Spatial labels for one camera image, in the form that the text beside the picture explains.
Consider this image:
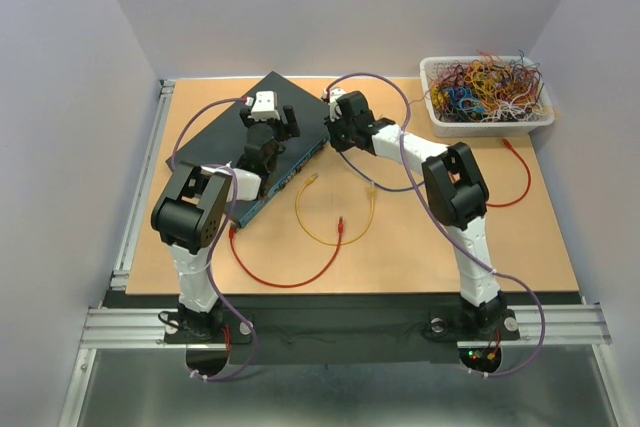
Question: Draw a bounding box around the blue patch cable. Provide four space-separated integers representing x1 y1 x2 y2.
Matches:
339 150 431 193

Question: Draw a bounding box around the dark blue network switch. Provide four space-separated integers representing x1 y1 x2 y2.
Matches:
166 72 328 228

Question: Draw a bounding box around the red patch cable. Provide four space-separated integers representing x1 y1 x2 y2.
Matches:
487 138 533 210
228 215 347 289

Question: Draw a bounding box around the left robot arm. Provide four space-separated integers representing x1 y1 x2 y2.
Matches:
151 97 300 341

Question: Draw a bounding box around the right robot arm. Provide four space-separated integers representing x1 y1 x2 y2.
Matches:
322 88 507 337

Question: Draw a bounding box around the white plastic basket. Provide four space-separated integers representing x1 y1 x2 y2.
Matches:
419 52 555 137

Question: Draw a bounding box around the black base mat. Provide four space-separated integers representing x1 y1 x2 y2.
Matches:
160 293 520 365

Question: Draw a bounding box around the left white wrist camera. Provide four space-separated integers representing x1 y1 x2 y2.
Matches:
244 91 281 122

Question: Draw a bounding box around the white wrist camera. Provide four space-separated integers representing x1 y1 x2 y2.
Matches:
244 91 281 122
321 87 347 118

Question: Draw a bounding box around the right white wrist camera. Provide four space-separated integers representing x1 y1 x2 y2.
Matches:
321 87 347 118

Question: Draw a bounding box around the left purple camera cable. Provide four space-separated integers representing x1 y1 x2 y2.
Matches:
171 96 259 384

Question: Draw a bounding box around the purple camera cable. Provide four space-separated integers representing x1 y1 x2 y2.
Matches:
171 96 259 384
324 71 546 379

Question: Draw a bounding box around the loose thin brown wire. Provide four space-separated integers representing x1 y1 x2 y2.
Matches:
399 95 427 136

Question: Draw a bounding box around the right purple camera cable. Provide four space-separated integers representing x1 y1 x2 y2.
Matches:
324 71 546 379

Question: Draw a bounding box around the tangled colourful wire bundle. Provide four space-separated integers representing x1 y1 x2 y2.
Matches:
422 49 555 124

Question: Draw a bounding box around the aluminium left side rail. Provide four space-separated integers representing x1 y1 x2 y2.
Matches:
108 79 176 291

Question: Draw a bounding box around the aluminium rail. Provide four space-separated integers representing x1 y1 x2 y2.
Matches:
80 305 612 350
108 79 176 291

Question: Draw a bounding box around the aluminium front rail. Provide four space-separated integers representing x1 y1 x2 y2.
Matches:
80 305 612 350

